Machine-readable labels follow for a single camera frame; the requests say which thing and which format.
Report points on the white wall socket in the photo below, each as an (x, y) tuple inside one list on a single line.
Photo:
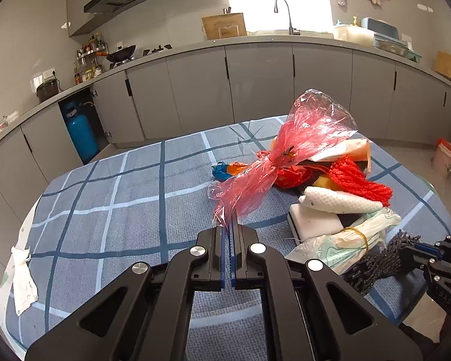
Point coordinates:
[(49, 72), (406, 38)]

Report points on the white foam fruit net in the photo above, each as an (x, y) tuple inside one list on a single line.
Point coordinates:
[(338, 199)]

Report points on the white and green plastic bag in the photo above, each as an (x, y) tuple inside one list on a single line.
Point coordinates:
[(334, 248)]

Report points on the black wok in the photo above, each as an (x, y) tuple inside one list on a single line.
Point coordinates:
[(120, 54)]

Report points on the yellow rubber band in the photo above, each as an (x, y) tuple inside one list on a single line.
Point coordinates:
[(365, 238)]

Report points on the dark grey knitted cloth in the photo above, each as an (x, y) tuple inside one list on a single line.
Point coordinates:
[(379, 267)]

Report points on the light wooden board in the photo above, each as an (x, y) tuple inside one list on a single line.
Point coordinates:
[(447, 66)]

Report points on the white bin with red bag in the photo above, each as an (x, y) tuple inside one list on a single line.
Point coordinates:
[(441, 160)]

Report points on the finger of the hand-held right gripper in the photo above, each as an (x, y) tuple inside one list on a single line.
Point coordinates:
[(445, 289), (423, 249)]

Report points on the blue checked tablecloth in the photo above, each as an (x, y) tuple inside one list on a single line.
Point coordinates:
[(116, 214)]

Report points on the wooden cutting board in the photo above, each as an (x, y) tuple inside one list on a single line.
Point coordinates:
[(218, 26)]

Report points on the white plastic container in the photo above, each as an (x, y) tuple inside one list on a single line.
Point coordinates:
[(353, 34)]

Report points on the red mesh net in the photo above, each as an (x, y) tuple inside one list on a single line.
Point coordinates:
[(360, 184)]

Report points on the teal plastic basin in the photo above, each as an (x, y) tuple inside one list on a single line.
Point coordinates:
[(413, 55)]

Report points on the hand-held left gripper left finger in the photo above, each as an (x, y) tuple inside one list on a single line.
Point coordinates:
[(224, 282)]

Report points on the soap dispenser bottle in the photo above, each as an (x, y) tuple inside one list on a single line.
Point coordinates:
[(355, 21)]

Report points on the steel gooseneck faucet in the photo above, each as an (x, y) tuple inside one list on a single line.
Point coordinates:
[(287, 11)]

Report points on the yellow scrap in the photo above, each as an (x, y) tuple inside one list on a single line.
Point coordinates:
[(321, 182)]

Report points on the small blue gas cylinder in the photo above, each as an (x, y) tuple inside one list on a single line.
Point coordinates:
[(80, 135)]

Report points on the blue and orange snack wrapper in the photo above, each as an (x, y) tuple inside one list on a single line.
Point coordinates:
[(221, 171)]

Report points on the dark cooking pot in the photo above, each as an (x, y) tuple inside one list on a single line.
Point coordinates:
[(47, 90)]

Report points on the metal spice rack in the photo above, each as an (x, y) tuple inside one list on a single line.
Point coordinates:
[(90, 49)]

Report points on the orange-red crinkled wrapper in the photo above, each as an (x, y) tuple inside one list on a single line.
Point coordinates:
[(289, 178)]

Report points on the white sponge block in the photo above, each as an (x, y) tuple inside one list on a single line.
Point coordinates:
[(315, 222)]

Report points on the gas stove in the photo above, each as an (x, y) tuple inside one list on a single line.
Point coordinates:
[(158, 49)]

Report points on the grey kitchen base cabinets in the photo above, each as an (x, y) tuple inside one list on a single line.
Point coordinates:
[(263, 86)]

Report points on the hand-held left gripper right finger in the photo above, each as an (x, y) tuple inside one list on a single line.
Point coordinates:
[(233, 282)]

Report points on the red transparent plastic bag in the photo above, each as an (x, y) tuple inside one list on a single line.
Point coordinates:
[(255, 180)]

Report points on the blue dish rack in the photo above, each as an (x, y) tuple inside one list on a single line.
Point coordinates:
[(383, 28)]

